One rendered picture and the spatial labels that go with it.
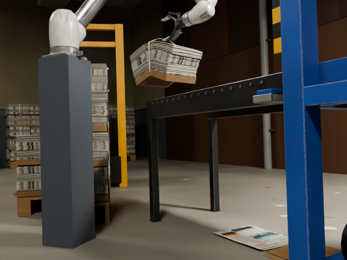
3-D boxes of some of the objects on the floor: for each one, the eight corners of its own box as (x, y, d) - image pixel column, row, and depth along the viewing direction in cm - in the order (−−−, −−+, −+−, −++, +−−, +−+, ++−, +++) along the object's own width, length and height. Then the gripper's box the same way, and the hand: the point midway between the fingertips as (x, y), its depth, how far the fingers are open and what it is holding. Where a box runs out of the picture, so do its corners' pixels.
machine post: (287, 310, 114) (271, -173, 116) (306, 302, 118) (289, -162, 121) (311, 322, 106) (293, -194, 109) (330, 313, 111) (312, -182, 113)
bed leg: (149, 221, 239) (146, 118, 240) (157, 219, 242) (154, 118, 243) (153, 222, 234) (150, 118, 235) (161, 221, 237) (158, 118, 238)
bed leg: (209, 210, 265) (206, 118, 266) (216, 209, 268) (213, 118, 269) (214, 212, 260) (211, 118, 261) (220, 211, 263) (217, 118, 264)
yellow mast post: (119, 187, 404) (114, 23, 407) (119, 185, 413) (114, 26, 416) (127, 187, 405) (123, 23, 408) (127, 185, 414) (122, 26, 417)
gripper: (180, 0, 231) (157, 11, 246) (183, 37, 229) (159, 46, 244) (188, 3, 237) (165, 14, 251) (191, 39, 234) (167, 48, 249)
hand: (163, 29), depth 247 cm, fingers open, 14 cm apart
